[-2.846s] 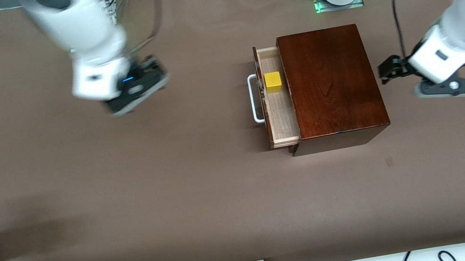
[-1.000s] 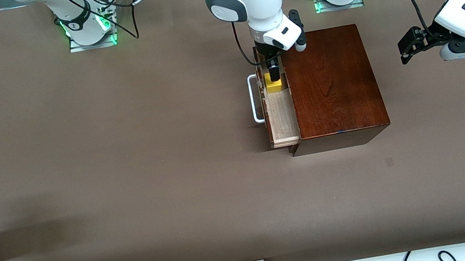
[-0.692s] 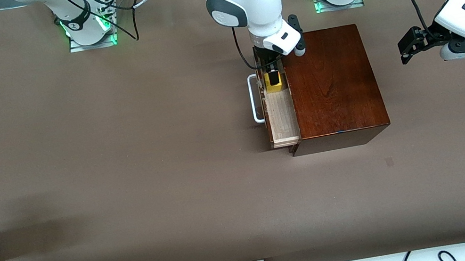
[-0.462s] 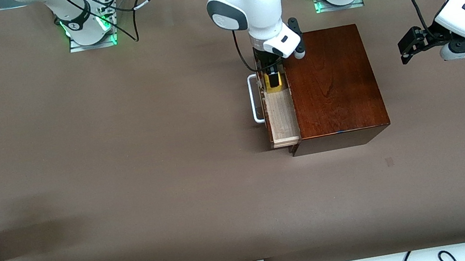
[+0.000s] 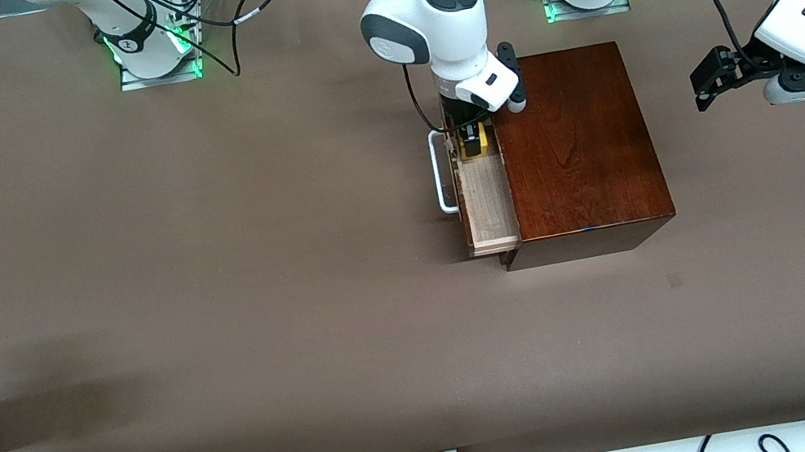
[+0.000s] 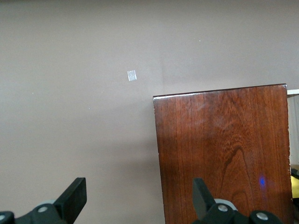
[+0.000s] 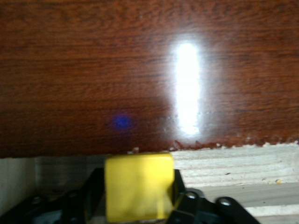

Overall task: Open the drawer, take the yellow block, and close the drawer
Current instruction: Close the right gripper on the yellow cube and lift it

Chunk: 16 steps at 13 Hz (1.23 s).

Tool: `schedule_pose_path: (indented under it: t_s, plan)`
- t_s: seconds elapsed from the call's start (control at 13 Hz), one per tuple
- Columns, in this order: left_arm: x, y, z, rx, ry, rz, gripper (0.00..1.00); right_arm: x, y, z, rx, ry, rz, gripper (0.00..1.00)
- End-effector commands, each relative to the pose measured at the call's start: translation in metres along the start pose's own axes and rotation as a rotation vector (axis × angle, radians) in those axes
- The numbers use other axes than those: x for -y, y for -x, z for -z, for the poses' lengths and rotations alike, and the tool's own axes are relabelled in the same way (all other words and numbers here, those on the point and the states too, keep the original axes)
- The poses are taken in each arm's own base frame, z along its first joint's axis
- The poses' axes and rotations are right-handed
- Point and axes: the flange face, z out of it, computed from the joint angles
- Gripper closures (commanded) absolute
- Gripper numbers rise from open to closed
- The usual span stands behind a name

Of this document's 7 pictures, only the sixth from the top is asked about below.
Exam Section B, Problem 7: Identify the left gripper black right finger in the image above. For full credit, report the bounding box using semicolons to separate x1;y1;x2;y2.
191;178;285;224

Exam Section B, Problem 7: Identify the wooden drawer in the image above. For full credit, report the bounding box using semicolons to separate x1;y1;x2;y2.
286;89;299;201

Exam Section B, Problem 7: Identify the yellow block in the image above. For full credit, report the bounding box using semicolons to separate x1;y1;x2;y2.
291;174;299;199

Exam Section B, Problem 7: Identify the dark red wooden cabinet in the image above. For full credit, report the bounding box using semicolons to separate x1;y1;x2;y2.
153;83;294;224

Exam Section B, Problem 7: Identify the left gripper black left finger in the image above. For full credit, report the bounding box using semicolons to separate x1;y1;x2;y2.
0;177;87;224

